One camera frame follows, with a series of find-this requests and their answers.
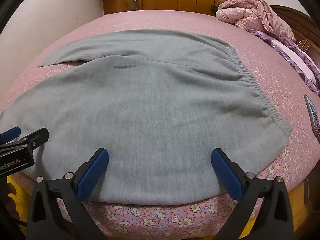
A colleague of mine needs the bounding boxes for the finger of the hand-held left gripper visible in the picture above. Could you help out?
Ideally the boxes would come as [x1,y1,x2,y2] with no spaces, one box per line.
[0,128,49,153]
[0,127,21,141]

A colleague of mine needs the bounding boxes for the bed with pink floral sheet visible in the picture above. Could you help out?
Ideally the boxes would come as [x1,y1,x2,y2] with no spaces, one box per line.
[0,9,320,240]

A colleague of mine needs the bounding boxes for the purple ruffled pillow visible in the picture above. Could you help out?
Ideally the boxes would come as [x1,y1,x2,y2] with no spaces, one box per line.
[249,29,320,95]

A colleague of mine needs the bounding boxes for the dark wooden headboard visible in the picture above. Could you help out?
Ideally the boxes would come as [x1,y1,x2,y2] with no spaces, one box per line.
[270,5,320,65]

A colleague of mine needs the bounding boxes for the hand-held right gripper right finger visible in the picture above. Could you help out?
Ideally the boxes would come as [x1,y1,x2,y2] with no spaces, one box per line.
[211,148,294,240]

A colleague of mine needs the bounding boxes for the grey pants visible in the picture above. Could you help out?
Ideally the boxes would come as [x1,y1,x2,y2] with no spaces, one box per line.
[0,29,293,207]

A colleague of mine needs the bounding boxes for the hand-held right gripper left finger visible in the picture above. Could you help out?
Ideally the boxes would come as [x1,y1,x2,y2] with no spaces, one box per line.
[26,148,110,240]

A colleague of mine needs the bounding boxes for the pink quilted comforter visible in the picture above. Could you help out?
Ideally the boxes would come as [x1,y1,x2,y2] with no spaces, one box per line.
[215,0,297,43]

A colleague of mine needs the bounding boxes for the smartphone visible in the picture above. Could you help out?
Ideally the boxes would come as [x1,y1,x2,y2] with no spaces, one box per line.
[304,94,320,138]

